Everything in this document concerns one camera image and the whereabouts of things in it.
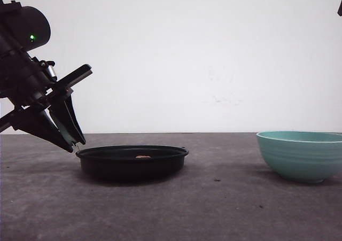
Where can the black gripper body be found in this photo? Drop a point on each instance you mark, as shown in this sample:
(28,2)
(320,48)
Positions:
(27,81)

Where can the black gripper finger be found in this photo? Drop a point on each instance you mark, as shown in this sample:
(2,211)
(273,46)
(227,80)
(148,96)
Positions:
(35,123)
(72,131)

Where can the black frying pan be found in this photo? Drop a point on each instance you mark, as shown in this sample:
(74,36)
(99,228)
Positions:
(117,163)

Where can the teal ceramic bowl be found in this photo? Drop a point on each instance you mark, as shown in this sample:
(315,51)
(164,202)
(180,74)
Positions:
(301,156)

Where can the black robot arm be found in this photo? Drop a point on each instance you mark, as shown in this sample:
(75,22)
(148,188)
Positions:
(24,28)

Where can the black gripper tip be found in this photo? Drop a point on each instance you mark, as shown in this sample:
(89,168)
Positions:
(339,12)

